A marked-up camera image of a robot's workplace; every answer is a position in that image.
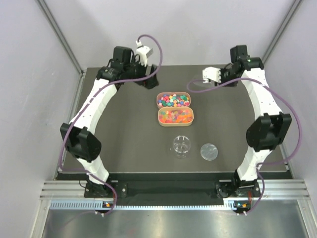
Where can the clear plastic jar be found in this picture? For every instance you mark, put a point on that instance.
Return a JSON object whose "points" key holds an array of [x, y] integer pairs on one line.
{"points": [[181, 146]]}

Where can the left aluminium corner post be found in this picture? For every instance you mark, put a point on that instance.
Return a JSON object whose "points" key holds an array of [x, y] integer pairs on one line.
{"points": [[59, 34]]}

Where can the clear round jar lid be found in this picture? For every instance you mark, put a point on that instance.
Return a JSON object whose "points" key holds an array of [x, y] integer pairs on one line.
{"points": [[209, 152]]}

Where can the pink tray opaque star candies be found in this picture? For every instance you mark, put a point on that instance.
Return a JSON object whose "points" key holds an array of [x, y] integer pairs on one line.
{"points": [[173, 99]]}

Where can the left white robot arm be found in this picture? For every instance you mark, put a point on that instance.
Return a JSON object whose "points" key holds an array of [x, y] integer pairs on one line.
{"points": [[78, 135]]}

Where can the aluminium corner post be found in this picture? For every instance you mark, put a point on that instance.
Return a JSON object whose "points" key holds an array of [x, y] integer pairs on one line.
{"points": [[59, 34], [286, 20]]}

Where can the aluminium front frame rail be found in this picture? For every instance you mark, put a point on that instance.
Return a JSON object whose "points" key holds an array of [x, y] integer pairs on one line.
{"points": [[283, 189]]}

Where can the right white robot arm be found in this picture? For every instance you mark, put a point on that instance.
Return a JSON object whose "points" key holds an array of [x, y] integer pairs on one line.
{"points": [[271, 124]]}

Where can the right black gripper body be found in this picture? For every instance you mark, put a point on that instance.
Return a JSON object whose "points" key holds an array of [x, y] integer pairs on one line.
{"points": [[226, 75]]}

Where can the clear plastic scoop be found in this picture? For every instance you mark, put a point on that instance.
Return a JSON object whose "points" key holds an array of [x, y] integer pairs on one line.
{"points": [[203, 83]]}

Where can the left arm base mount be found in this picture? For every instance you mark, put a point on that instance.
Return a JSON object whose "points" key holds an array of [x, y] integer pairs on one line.
{"points": [[92, 190]]}

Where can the white slotted cable duct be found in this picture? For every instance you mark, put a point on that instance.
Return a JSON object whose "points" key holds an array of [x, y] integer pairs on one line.
{"points": [[106, 205]]}

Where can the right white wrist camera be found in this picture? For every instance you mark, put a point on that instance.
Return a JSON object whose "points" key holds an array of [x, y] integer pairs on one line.
{"points": [[211, 75]]}

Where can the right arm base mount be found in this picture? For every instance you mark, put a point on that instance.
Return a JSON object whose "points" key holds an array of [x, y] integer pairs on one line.
{"points": [[237, 189]]}

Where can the tan tray translucent star candies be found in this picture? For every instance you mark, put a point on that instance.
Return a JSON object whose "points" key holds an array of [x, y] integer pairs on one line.
{"points": [[176, 116]]}

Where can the right aluminium corner post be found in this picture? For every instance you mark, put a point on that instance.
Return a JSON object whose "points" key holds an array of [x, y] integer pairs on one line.
{"points": [[286, 20]]}

